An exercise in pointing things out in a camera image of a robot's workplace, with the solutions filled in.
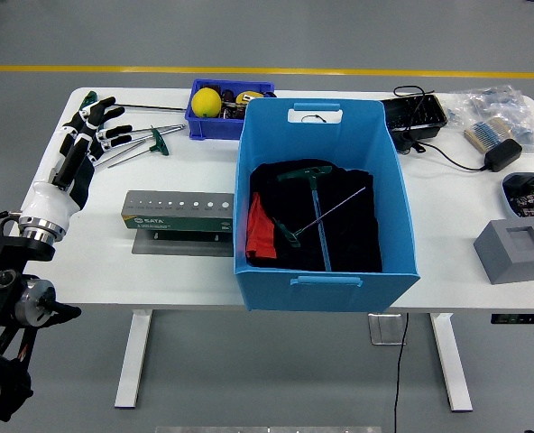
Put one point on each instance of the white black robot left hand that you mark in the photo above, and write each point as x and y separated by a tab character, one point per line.
50	200

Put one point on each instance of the grey green hex key stand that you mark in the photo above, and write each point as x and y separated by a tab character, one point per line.
177	222

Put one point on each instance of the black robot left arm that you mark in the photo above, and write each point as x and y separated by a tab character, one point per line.
5	279

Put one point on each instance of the large blue folding box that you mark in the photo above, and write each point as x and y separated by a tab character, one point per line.
316	295

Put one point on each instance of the white table leg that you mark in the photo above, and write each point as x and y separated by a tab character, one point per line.
134	361
452	365

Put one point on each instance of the black table control panel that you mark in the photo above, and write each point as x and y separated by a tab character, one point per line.
522	319

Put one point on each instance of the grey foam block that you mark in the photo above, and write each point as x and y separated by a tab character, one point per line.
510	264

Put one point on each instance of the small blue plastic bin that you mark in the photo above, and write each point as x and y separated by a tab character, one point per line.
213	128

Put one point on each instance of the yellow ball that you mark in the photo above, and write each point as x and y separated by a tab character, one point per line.
207	103

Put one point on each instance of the dark small parts pile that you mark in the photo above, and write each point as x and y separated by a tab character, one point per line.
232	110

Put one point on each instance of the red cloth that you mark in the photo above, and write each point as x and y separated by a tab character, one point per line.
260	230

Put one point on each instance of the yellow tape measure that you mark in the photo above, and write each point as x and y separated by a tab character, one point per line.
249	97

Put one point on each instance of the white blue tray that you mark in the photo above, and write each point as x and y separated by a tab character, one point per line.
506	198

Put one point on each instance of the circuit boards pile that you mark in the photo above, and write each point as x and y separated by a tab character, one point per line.
533	196

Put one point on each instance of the black cloth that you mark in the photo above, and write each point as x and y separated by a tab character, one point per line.
352	234

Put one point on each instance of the black power adapter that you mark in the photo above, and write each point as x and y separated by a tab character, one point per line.
503	154

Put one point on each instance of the clear bag of resistors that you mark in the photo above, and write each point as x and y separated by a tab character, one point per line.
488	101
526	131

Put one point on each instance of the taped resistor strip bundle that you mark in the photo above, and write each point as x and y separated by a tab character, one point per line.
485	133

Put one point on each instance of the black plastic tray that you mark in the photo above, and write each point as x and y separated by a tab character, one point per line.
413	115

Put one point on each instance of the silver metal bracket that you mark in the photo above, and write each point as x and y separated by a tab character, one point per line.
384	331

